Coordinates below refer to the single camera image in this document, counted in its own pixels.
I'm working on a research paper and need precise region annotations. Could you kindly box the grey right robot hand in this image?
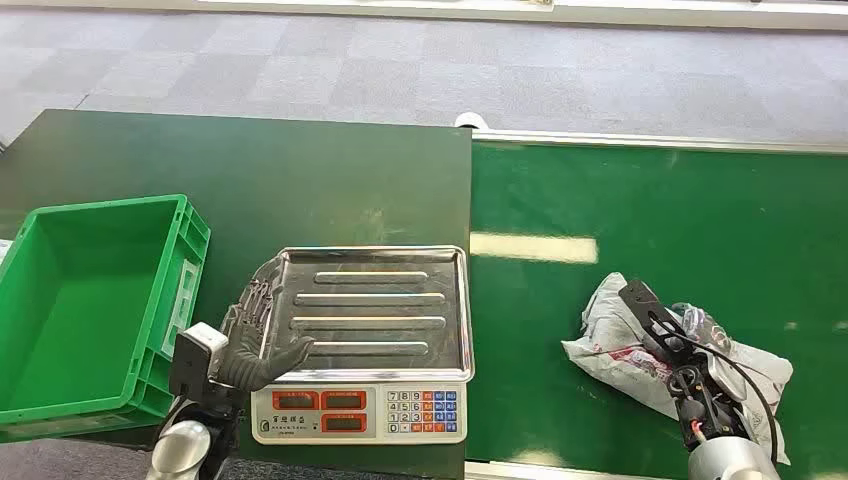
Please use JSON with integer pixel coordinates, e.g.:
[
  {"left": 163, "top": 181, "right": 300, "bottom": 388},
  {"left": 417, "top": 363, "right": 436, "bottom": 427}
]
[{"left": 641, "top": 302, "right": 753, "bottom": 407}]

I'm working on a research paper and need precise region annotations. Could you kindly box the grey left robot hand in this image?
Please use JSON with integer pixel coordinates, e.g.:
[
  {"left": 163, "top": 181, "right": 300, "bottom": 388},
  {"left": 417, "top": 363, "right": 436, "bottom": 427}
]
[{"left": 215, "top": 258, "right": 317, "bottom": 393}]

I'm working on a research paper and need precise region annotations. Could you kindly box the grey plastic mailer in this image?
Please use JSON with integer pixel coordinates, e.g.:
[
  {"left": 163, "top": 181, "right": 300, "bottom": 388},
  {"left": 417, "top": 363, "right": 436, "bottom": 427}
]
[{"left": 561, "top": 271, "right": 795, "bottom": 466}]

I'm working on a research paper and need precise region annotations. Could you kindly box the white electronic scale, steel tray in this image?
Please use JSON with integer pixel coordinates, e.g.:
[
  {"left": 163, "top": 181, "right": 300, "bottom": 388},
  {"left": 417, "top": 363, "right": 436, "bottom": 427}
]
[{"left": 250, "top": 245, "right": 476, "bottom": 446}]

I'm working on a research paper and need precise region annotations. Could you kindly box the green plastic crate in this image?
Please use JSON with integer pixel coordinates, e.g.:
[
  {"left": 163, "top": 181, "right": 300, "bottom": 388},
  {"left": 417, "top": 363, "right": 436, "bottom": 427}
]
[{"left": 0, "top": 193, "right": 212, "bottom": 445}]

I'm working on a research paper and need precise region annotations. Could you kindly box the green conveyor belt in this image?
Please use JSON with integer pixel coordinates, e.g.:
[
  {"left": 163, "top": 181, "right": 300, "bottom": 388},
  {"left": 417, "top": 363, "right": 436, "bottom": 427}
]
[{"left": 465, "top": 140, "right": 848, "bottom": 480}]

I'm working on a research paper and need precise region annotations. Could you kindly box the white baseboard strip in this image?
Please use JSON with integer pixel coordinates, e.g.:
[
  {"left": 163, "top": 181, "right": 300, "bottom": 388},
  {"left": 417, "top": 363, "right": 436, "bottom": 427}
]
[{"left": 0, "top": 0, "right": 848, "bottom": 32}]

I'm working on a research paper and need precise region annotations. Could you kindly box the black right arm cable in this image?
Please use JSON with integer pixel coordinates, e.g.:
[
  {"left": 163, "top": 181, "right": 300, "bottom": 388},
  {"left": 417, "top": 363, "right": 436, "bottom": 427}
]
[{"left": 652, "top": 316, "right": 781, "bottom": 466}]

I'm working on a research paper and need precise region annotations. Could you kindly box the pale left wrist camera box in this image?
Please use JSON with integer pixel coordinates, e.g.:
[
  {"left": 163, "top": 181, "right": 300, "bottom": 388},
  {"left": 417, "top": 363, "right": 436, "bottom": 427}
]
[{"left": 168, "top": 321, "right": 231, "bottom": 400}]

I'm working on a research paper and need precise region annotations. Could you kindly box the silver conveyor side rail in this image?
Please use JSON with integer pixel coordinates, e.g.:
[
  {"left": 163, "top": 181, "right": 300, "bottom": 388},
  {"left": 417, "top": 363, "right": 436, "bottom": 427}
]
[
  {"left": 463, "top": 460, "right": 692, "bottom": 480},
  {"left": 471, "top": 129, "right": 848, "bottom": 156}
]

